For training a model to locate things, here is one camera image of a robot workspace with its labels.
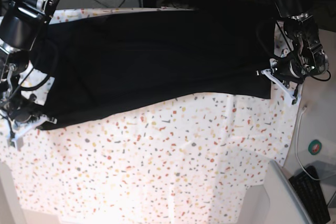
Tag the black t-shirt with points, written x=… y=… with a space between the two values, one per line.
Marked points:
x=118 y=63

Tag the black keyboard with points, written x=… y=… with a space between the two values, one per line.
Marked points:
x=310 y=193

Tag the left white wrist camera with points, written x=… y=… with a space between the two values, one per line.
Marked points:
x=292 y=96

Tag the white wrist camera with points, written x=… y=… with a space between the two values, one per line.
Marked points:
x=18 y=130
x=292 y=96

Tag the green tape roll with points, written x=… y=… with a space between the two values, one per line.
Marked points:
x=315 y=147

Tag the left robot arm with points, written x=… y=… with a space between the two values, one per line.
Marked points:
x=306 y=56

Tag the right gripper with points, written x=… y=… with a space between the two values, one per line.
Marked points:
x=20 y=109

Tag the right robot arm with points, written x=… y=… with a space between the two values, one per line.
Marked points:
x=23 y=24

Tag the grey laptop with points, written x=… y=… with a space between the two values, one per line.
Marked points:
x=285 y=206

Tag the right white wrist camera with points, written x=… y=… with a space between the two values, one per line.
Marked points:
x=18 y=130

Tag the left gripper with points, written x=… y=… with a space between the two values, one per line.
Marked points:
x=286 y=70

